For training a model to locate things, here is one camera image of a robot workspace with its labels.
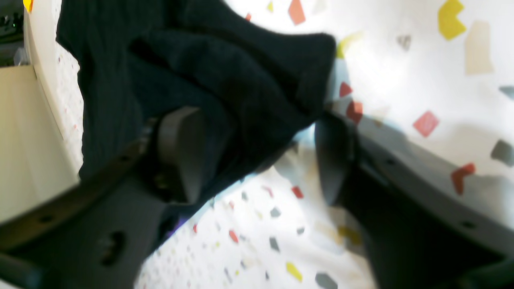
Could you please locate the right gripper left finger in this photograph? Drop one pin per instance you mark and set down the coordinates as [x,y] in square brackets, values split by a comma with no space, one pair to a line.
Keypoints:
[98,234]

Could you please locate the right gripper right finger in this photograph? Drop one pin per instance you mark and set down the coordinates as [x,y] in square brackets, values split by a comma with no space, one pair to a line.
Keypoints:
[415,236]

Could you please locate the black t-shirt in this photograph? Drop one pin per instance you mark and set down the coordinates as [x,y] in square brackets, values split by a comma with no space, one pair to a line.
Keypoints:
[141,59]

